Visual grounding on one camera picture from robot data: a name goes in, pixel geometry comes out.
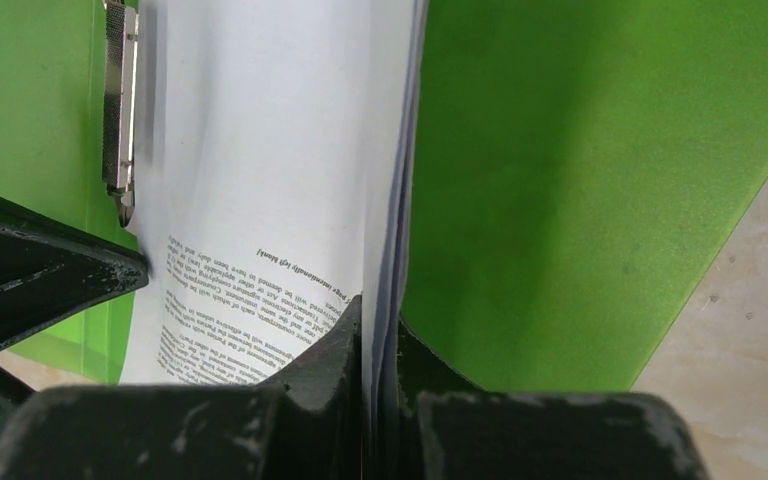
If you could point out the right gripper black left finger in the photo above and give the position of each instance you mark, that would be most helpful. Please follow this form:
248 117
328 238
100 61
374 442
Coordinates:
304 422

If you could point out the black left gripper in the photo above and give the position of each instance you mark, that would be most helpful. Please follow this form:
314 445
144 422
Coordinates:
50 271

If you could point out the printed paper sheet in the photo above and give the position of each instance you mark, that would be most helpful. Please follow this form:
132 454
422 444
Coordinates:
274 162

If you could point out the green plastic folder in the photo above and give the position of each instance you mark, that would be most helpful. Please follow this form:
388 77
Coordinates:
577 166

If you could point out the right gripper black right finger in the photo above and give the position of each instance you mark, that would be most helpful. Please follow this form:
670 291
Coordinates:
453 429

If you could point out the metal folder clip mechanism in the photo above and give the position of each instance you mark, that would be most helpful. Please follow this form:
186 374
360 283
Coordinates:
118 122

